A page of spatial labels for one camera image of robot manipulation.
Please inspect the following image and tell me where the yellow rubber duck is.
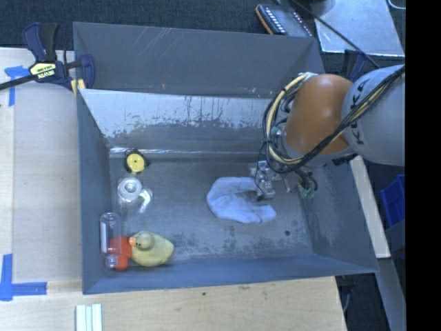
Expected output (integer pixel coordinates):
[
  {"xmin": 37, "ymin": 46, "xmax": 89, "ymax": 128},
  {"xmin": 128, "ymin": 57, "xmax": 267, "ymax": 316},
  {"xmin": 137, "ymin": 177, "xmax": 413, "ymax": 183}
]
[{"xmin": 129, "ymin": 230, "xmax": 175, "ymax": 268}]

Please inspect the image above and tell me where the clear plastic bottle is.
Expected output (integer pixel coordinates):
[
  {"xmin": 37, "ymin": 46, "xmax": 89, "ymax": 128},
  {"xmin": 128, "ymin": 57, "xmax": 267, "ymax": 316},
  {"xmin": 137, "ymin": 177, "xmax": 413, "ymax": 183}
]
[{"xmin": 99, "ymin": 212, "xmax": 123, "ymax": 270}]

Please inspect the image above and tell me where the yellow and black round toy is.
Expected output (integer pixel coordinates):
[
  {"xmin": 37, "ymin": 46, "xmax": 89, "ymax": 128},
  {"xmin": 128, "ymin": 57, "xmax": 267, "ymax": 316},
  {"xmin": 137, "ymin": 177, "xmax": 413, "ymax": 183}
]
[{"xmin": 123, "ymin": 148, "xmax": 151, "ymax": 175}]

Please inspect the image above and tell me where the orange-red toy block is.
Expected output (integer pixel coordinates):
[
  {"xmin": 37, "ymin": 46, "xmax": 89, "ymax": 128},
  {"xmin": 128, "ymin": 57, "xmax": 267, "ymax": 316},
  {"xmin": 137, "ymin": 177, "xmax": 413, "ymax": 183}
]
[{"xmin": 108, "ymin": 235, "xmax": 134, "ymax": 272}]

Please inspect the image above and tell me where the white cloth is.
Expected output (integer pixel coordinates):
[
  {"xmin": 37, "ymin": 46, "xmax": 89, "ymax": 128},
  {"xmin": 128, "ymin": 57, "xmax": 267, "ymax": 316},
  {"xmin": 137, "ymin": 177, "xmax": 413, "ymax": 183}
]
[{"xmin": 206, "ymin": 177, "xmax": 278, "ymax": 225}]

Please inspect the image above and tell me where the pale wood board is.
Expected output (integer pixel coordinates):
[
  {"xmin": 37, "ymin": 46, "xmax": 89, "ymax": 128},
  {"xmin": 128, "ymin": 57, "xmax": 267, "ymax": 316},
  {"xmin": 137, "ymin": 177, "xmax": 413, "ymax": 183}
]
[{"xmin": 12, "ymin": 81, "xmax": 84, "ymax": 284}]

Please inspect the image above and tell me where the grey metal bin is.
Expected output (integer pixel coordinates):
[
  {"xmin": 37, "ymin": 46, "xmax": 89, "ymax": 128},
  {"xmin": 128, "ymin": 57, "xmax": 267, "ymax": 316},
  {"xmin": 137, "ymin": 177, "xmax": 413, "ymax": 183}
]
[{"xmin": 72, "ymin": 21, "xmax": 380, "ymax": 295}]

